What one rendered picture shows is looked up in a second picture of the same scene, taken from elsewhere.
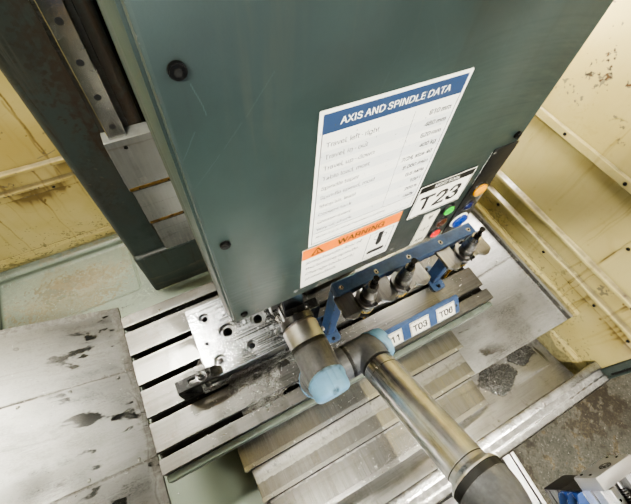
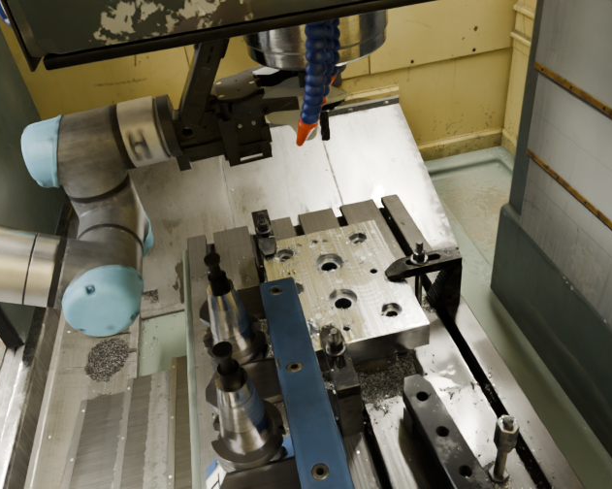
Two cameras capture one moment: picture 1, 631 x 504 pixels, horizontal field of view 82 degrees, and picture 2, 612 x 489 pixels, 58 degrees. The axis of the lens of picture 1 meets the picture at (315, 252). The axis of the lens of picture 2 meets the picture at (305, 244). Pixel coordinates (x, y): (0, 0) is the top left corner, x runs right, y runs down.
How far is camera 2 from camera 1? 91 cm
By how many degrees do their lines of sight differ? 70
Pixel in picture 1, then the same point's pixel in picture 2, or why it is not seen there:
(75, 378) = not seen: hidden behind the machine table
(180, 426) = (232, 248)
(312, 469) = (123, 440)
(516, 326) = not seen: outside the picture
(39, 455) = (275, 191)
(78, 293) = (489, 219)
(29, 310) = (464, 187)
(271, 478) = (147, 389)
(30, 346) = (396, 170)
